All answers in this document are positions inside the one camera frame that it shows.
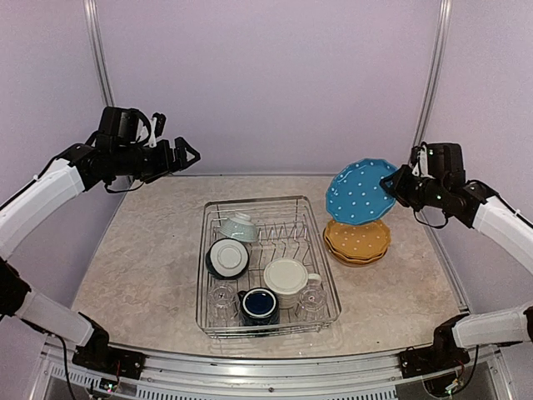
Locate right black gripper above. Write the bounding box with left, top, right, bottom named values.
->
left=381, top=162, right=448, bottom=212

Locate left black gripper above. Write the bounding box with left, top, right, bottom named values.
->
left=113, top=135, right=200, bottom=183

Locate blue polka dot plate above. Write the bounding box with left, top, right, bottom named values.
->
left=326, top=158, right=397, bottom=226

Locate yellow polka dot plate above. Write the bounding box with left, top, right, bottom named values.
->
left=339, top=251, right=385, bottom=259
left=324, top=220, right=391, bottom=257

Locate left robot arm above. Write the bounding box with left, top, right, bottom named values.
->
left=1, top=107, right=201, bottom=371

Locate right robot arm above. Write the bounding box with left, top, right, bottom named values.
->
left=380, top=165, right=532, bottom=377

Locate bird pattern ceramic plate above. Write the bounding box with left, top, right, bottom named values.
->
left=328, top=248, right=387, bottom=268

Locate light striped rice bowl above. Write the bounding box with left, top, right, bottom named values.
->
left=220, top=212, right=258, bottom=243

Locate dark blue white bowl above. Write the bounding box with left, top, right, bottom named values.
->
left=205, top=238, right=250, bottom=280

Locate white ceramic mug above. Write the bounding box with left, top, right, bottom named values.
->
left=263, top=257, right=322, bottom=309

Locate right clear glass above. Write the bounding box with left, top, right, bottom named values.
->
left=295, top=285, right=327, bottom=322

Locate clear glass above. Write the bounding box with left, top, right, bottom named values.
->
left=208, top=282, right=238, bottom=326
left=295, top=285, right=327, bottom=322

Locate left clear glass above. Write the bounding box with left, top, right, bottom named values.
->
left=208, top=282, right=238, bottom=326

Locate dark blue mug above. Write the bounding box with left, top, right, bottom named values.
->
left=237, top=287, right=280, bottom=327

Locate back wall aluminium rail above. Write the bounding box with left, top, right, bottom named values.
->
left=155, top=173, right=341, bottom=185

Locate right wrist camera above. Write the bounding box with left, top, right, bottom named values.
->
left=410, top=142, right=466, bottom=188

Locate right corner aluminium post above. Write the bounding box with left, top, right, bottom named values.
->
left=411, top=0, right=453, bottom=148

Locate corner aluminium post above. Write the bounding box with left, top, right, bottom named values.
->
left=411, top=0, right=453, bottom=148
left=82, top=0, right=116, bottom=107

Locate metal wire dish rack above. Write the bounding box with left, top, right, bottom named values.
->
left=196, top=196, right=341, bottom=338

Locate left corner aluminium post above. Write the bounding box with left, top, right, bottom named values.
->
left=82, top=0, right=116, bottom=107

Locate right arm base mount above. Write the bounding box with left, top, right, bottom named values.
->
left=398, top=345, right=471, bottom=378

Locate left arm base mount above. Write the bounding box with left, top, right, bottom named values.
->
left=72, top=343, right=146, bottom=380

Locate aluminium front frame rail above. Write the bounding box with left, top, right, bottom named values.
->
left=23, top=338, right=516, bottom=399

